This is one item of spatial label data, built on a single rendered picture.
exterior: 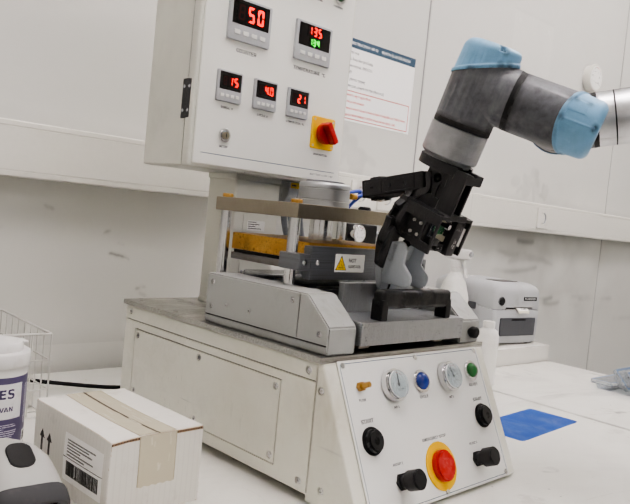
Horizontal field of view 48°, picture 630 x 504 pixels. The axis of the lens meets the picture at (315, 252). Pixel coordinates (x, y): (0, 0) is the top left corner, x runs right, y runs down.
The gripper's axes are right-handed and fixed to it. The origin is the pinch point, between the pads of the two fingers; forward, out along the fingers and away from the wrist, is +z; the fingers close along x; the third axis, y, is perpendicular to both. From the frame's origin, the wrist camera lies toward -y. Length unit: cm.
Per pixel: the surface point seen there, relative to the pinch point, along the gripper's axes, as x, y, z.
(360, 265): -1.7, -3.6, -1.6
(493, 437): 13.5, 18.3, 14.5
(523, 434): 37.3, 12.7, 22.3
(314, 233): -1.7, -14.2, -1.7
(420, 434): -2.6, 16.3, 12.5
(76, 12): -17, -77, -17
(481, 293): 91, -36, 21
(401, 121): 77, -72, -14
